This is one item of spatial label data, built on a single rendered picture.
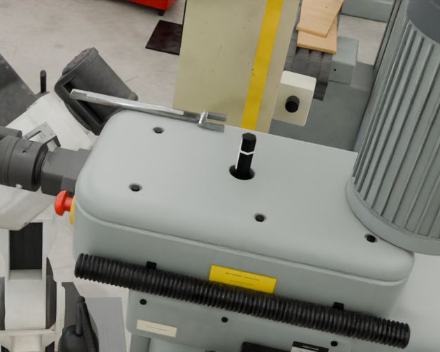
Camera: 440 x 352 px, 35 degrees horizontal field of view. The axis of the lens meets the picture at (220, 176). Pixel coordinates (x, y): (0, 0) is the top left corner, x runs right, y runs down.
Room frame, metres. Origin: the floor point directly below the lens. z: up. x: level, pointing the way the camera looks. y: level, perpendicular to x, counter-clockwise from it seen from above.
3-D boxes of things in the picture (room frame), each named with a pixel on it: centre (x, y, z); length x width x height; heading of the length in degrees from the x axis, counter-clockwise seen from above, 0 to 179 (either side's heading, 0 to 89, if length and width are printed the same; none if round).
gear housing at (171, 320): (0.81, -0.07, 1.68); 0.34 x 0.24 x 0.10; 88
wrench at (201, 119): (0.92, 0.13, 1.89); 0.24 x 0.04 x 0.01; 90
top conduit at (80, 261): (0.67, -0.06, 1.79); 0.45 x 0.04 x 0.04; 88
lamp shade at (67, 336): (0.80, 0.19, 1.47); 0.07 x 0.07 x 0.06
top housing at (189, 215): (0.81, -0.04, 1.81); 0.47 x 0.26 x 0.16; 88
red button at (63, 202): (0.82, 0.22, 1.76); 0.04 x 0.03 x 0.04; 178
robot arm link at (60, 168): (0.97, 0.29, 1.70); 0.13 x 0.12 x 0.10; 178
